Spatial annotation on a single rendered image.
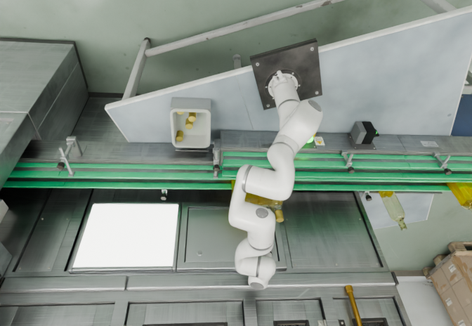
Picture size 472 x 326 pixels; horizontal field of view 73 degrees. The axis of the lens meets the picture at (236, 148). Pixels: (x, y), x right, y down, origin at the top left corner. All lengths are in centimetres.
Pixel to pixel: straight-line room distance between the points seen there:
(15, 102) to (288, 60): 124
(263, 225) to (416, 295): 455
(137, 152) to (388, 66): 119
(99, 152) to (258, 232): 94
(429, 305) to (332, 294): 398
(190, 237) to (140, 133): 55
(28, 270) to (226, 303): 82
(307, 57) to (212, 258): 93
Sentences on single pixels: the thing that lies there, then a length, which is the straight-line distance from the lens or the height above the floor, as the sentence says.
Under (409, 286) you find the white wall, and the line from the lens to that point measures 542.
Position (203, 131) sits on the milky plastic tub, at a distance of 153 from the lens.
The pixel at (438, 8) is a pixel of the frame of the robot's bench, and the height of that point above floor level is 58.
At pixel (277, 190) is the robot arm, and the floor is 136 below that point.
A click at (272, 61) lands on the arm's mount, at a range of 132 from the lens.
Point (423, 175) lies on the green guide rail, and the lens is 181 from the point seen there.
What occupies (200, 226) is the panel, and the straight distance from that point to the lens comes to 153.
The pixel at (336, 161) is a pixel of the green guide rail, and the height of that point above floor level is 94.
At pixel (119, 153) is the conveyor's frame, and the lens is 161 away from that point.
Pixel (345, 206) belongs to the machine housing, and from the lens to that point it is 178.
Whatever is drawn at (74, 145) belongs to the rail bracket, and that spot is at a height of 87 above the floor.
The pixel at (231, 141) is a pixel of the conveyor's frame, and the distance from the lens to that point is 149.
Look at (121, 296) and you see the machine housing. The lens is 145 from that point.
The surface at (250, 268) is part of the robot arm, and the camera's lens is 118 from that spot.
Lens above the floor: 192
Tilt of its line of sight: 45 degrees down
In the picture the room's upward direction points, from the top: 176 degrees clockwise
